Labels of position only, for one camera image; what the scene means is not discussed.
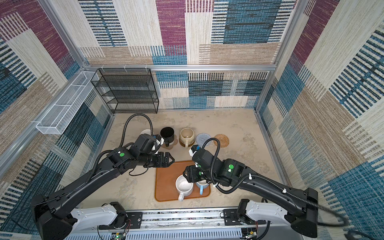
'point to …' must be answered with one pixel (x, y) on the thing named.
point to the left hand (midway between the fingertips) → (169, 159)
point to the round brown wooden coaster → (180, 141)
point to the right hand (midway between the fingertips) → (189, 176)
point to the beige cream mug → (187, 136)
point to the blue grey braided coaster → (201, 138)
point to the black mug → (167, 133)
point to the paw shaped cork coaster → (175, 142)
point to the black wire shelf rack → (127, 90)
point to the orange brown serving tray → (165, 189)
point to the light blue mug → (202, 184)
